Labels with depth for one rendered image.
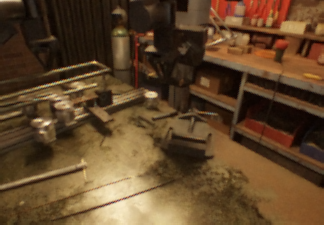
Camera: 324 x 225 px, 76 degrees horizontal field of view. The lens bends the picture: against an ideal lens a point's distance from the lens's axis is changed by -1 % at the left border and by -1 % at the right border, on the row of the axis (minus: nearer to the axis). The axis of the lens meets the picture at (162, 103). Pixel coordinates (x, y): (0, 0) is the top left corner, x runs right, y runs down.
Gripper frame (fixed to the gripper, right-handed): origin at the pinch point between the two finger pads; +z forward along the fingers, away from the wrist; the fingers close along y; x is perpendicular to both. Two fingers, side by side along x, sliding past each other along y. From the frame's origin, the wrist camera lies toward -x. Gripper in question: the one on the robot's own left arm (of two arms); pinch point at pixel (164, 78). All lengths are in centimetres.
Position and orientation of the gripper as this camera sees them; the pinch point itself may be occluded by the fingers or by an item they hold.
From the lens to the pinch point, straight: 59.4
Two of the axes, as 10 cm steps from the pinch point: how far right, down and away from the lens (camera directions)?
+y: 4.2, -4.9, 7.6
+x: -9.1, -2.1, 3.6
